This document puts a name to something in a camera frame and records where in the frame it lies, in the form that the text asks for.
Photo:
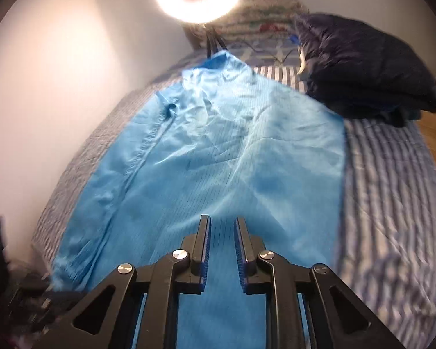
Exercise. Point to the folded floral quilt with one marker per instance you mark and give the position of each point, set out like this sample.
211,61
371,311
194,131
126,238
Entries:
261,14

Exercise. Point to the cream folded garment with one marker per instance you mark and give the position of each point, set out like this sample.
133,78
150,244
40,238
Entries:
304,61

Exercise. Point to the bed with striped sheet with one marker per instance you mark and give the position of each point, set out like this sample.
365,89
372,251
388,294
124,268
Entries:
385,189

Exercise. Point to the navy down jacket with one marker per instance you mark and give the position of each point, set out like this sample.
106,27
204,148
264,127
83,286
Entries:
359,65

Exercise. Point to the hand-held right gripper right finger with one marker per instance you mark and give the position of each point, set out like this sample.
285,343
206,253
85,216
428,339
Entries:
241,261

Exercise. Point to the blue patterned bed sheet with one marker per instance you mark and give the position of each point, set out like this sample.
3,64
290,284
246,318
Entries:
239,49

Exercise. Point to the light blue jacket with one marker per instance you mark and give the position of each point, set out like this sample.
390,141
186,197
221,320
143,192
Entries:
221,145

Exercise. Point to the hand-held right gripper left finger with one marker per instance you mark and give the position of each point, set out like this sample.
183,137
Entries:
204,261

